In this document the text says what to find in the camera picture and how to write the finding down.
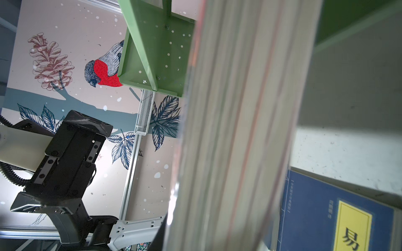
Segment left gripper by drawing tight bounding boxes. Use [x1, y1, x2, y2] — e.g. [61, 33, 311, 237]
[10, 110, 118, 246]

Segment colourful illustrated history book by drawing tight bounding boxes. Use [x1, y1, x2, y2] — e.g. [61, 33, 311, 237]
[163, 1, 322, 251]

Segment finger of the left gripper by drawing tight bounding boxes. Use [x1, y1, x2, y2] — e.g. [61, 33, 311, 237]
[108, 216, 165, 251]

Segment white mesh wall tray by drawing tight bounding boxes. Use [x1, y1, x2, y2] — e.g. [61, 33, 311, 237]
[134, 90, 155, 136]

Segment blue book centre yellow label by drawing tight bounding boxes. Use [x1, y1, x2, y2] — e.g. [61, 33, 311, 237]
[264, 168, 402, 251]

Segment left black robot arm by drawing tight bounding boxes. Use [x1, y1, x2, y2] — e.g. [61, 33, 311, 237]
[1, 110, 166, 251]

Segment green wooden two-tier shelf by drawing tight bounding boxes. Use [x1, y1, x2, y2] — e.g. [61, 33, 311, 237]
[118, 1, 402, 97]

